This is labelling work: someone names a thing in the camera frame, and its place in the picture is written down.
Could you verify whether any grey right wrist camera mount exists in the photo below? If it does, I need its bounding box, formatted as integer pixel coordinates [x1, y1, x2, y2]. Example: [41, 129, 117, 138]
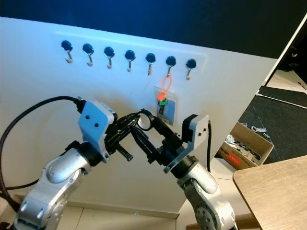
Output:
[163, 114, 211, 174]

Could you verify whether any black floor mat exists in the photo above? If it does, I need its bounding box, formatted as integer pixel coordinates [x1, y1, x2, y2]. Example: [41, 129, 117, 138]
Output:
[240, 85, 307, 166]

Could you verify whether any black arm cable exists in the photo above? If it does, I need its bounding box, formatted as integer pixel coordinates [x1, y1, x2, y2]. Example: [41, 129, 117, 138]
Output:
[0, 96, 85, 204]
[206, 120, 213, 173]

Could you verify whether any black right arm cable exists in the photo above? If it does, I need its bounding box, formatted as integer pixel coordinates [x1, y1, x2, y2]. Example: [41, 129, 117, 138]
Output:
[206, 120, 213, 173]

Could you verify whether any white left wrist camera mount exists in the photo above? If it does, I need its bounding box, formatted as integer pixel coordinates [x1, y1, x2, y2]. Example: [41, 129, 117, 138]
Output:
[78, 100, 118, 164]

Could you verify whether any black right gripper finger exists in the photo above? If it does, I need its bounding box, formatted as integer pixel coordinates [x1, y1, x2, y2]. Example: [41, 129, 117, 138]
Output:
[151, 116, 177, 141]
[132, 130, 156, 158]

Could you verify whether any key bunch with orange loop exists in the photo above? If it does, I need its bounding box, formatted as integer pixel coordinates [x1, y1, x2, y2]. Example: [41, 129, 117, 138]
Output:
[154, 74, 178, 126]

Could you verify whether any open cardboard box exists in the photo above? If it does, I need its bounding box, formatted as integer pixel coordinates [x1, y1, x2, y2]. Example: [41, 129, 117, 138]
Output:
[216, 122, 275, 171]

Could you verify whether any black knob metal hook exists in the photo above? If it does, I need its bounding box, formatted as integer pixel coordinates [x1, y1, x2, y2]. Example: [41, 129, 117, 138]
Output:
[185, 58, 197, 80]
[145, 53, 156, 76]
[103, 46, 115, 69]
[165, 56, 177, 77]
[61, 40, 73, 63]
[82, 43, 94, 67]
[124, 49, 136, 73]

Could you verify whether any small silver metal item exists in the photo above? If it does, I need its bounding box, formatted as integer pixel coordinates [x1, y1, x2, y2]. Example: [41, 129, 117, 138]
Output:
[251, 125, 267, 135]

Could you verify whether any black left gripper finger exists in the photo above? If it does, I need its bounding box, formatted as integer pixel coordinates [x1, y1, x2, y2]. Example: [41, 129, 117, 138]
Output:
[121, 124, 144, 140]
[122, 109, 154, 124]

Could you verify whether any white hook rail strip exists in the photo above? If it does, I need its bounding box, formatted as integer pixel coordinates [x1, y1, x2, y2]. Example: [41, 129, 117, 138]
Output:
[54, 31, 208, 69]

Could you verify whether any white hook board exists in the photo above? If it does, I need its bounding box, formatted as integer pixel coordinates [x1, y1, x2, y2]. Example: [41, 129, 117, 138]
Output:
[0, 17, 282, 214]

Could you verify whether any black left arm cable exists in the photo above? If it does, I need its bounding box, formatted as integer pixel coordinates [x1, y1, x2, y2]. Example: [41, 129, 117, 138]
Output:
[0, 96, 85, 204]

